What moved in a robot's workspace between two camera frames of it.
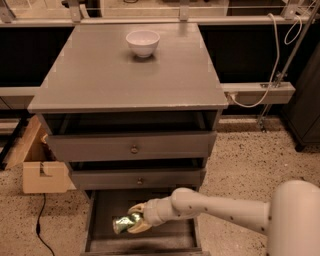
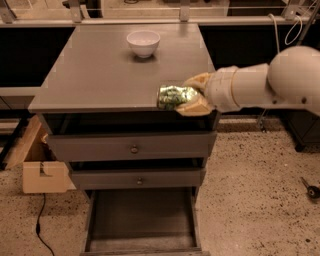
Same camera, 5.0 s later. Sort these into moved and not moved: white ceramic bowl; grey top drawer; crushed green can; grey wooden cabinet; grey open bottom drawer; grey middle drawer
Moved: crushed green can
Not moved: grey wooden cabinet; grey open bottom drawer; grey middle drawer; white ceramic bowl; grey top drawer
